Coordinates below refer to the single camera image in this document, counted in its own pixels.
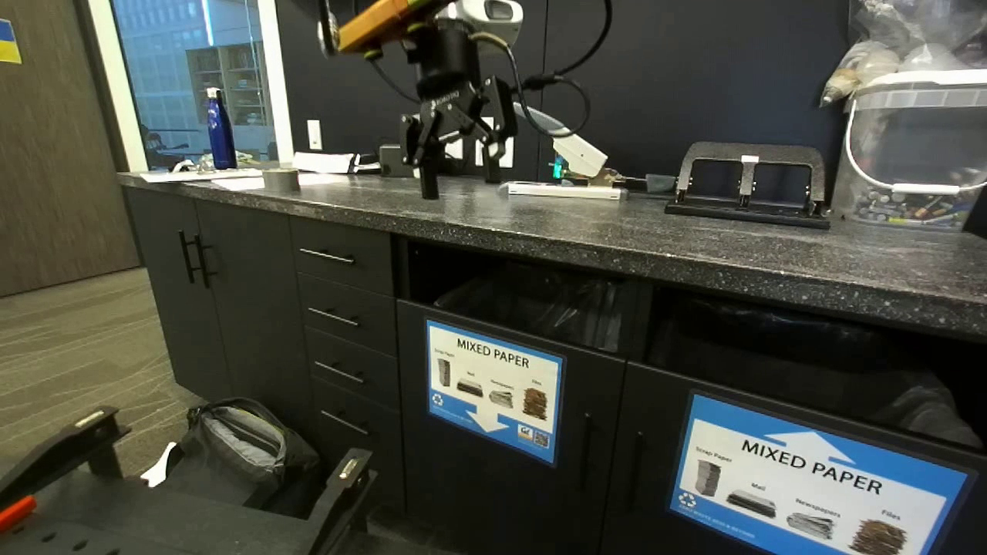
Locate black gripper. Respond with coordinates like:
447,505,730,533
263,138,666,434
404,17,516,200

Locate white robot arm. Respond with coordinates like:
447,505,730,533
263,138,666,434
316,0,523,200

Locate black recycle bin bag left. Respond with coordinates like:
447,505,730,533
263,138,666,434
434,269,638,355

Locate black recycle bin bag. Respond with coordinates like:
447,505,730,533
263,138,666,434
434,269,638,355
649,295,983,449

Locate black recycle bin bag right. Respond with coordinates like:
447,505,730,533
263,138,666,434
649,295,983,449

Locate black power adapter box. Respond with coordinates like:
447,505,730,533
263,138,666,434
379,145,406,175

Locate grey white stapler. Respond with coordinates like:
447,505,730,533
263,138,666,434
516,101,619,186

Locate blue water bottle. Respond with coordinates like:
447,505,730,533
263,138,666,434
207,85,238,170

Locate left mixed paper sign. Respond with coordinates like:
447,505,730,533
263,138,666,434
425,318,565,465

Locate mixed paper sign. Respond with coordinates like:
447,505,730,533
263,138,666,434
669,394,969,555
425,318,565,465

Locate black cabinet with drawers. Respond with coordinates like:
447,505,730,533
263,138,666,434
128,182,987,555

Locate black three-hole punch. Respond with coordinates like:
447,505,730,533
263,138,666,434
666,142,829,231

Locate black grey backpack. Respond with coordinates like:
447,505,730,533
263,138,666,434
164,396,320,518

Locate right mixed paper sign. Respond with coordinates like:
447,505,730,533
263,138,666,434
669,394,969,555

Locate plastic bag on container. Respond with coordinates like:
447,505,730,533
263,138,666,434
821,0,987,104

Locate clear plastic storage container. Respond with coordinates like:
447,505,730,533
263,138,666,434
832,71,987,231

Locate white light switch plate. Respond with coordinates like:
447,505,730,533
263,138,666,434
307,121,324,151

